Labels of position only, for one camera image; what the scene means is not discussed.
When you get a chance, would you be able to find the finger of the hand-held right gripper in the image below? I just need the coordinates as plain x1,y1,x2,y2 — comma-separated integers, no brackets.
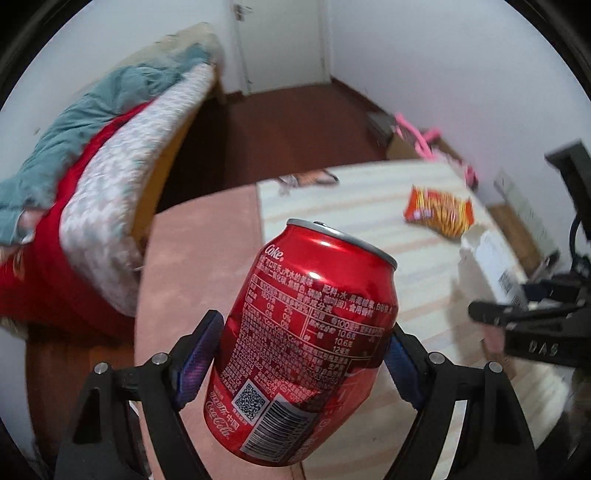
468,300,578,334
522,272,591,305

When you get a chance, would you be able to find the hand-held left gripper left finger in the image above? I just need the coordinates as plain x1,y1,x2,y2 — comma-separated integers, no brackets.
55,310,225,480

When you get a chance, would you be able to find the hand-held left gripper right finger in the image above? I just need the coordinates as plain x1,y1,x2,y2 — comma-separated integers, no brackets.
385,323,539,480

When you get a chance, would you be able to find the white cardboard box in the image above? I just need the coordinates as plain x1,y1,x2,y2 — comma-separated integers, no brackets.
459,229,529,308

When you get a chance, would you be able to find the red soda can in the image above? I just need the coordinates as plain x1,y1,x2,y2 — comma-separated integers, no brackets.
203,220,399,464

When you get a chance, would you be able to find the orange snack bag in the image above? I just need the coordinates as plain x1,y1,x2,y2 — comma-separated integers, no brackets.
404,185,475,238

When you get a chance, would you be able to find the red blanket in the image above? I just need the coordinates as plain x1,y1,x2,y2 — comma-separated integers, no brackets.
0,102,153,337

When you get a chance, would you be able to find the pink plush toy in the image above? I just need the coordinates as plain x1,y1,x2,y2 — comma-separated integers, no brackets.
394,113,478,188

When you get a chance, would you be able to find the grey checkered quilt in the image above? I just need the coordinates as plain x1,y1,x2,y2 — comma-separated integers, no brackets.
60,62,218,317

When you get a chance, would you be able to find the brown cardboard box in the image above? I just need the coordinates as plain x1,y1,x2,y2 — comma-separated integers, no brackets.
367,113,462,163

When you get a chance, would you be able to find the bed with blankets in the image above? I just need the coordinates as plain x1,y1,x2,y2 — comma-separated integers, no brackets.
0,44,211,245

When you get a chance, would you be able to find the beige pillow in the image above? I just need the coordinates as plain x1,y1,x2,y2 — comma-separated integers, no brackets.
115,23,222,70

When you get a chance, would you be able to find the white door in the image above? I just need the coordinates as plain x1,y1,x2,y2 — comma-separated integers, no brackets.
229,0,333,95

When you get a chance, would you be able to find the wooden bed frame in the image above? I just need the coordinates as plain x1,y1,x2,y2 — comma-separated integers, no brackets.
134,69,227,241

